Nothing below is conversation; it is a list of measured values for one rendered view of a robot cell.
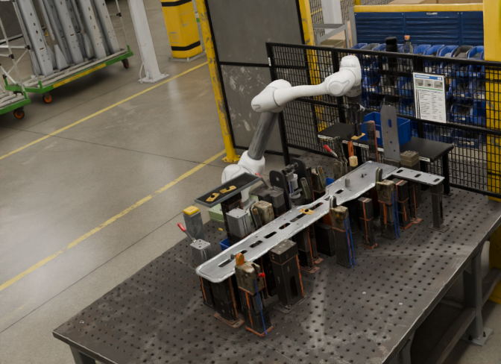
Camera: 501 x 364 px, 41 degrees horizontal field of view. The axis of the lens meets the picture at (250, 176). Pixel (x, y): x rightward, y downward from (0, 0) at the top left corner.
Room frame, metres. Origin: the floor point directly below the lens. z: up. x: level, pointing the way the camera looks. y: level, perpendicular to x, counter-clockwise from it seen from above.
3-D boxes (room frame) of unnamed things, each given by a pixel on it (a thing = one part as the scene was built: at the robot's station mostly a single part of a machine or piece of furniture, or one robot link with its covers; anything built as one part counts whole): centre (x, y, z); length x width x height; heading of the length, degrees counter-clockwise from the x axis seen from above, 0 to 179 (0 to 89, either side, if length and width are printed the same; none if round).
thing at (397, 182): (3.28, -0.80, 0.84); 0.11 x 0.10 x 0.28; 38
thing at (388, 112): (3.54, -0.84, 1.17); 0.12 x 0.01 x 0.34; 38
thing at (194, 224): (3.06, 0.33, 0.92); 0.08 x 0.08 x 0.44; 38
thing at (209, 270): (3.08, -0.25, 1.00); 1.38 x 0.22 x 0.02; 128
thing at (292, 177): (3.32, -0.21, 0.94); 0.18 x 0.13 x 0.49; 128
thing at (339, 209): (3.00, -0.41, 0.87); 0.12 x 0.09 x 0.35; 38
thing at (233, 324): (2.71, 0.24, 0.84); 0.18 x 0.06 x 0.29; 38
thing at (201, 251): (2.86, 0.31, 0.88); 0.11 x 0.10 x 0.36; 38
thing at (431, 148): (3.81, -0.84, 1.02); 0.90 x 0.22 x 0.03; 38
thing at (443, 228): (3.18, -0.98, 0.84); 0.11 x 0.06 x 0.29; 38
